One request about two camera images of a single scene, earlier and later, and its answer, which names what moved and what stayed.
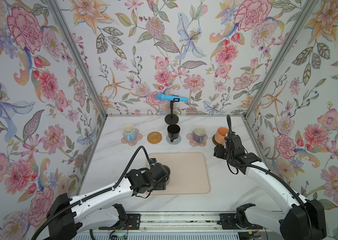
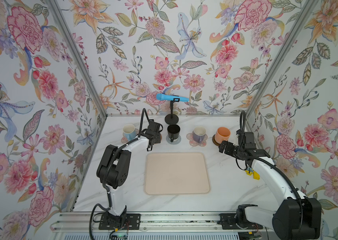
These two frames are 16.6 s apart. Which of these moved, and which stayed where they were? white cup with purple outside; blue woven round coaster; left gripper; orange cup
Moved: left gripper
Stayed: blue woven round coaster; white cup with purple outside; orange cup
